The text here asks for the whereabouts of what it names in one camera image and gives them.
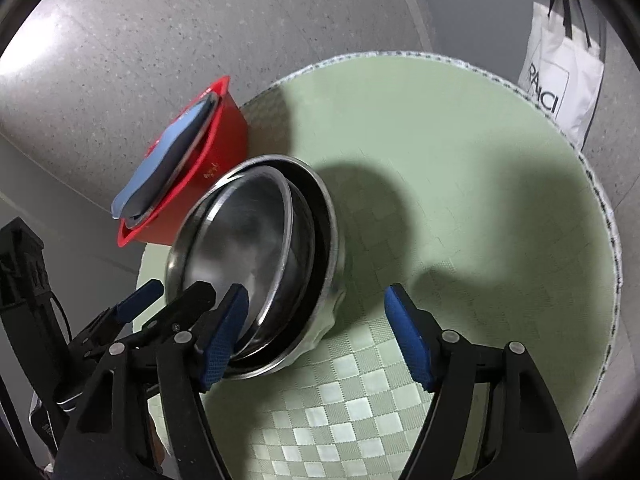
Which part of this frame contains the dark steel bowl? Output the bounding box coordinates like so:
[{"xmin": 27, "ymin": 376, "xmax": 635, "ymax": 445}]
[{"xmin": 165, "ymin": 166, "xmax": 294, "ymax": 356}]

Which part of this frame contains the faceted steel bowl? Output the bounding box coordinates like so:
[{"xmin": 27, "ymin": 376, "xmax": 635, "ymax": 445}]
[{"xmin": 165, "ymin": 155, "xmax": 344, "ymax": 379}]

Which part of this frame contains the smooth steel bowl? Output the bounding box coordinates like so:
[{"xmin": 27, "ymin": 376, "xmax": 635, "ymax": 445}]
[{"xmin": 218, "ymin": 155, "xmax": 344, "ymax": 377}]

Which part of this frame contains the steel plate in bin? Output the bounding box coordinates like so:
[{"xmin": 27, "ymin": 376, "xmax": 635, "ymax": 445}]
[{"xmin": 124, "ymin": 91, "xmax": 225, "ymax": 231}]

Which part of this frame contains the blue plate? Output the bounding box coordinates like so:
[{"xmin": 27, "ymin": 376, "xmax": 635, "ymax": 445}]
[{"xmin": 110, "ymin": 97, "xmax": 216, "ymax": 220}]

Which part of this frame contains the red plastic bin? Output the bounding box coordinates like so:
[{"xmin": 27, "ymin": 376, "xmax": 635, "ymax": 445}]
[{"xmin": 111, "ymin": 75, "xmax": 248, "ymax": 247}]

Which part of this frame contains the green checkered round mat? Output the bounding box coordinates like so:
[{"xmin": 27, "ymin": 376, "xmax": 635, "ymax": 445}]
[{"xmin": 132, "ymin": 50, "xmax": 625, "ymax": 480}]

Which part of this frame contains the white tote bag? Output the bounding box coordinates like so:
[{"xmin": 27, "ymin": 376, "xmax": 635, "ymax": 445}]
[{"xmin": 518, "ymin": 0, "xmax": 604, "ymax": 148}]

